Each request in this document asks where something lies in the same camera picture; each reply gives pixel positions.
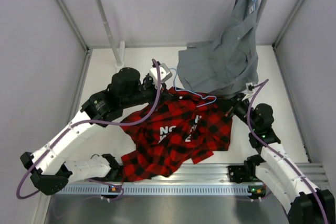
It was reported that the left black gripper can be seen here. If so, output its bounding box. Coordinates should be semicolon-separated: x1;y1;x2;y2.
121;75;173;110

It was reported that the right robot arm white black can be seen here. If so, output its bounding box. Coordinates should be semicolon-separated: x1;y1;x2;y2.
218;94;335;223

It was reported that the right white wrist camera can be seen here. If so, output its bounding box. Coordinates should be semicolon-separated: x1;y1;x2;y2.
242;82;255;101

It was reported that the grey button shirt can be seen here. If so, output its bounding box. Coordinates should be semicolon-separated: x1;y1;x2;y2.
177;0;259;98

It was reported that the light blue wire hanger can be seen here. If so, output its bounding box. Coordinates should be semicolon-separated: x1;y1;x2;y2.
169;68;217;108

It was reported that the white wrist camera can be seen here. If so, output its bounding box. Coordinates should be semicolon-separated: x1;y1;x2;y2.
149;63;173;88
242;82;255;101

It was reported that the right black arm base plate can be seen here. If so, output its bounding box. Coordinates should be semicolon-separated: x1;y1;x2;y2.
228;165;258;184

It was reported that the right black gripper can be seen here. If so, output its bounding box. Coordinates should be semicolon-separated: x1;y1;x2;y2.
214;93;258;131

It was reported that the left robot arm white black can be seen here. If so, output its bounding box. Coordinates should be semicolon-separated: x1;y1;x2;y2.
20;64;172;196

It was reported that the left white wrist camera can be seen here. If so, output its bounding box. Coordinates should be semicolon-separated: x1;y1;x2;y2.
149;63;173;88

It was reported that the red black plaid shirt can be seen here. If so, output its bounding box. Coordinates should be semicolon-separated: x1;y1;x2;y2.
121;88;233;182

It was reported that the grey slotted cable duct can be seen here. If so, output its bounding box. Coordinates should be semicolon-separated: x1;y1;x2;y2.
58;184;266;197

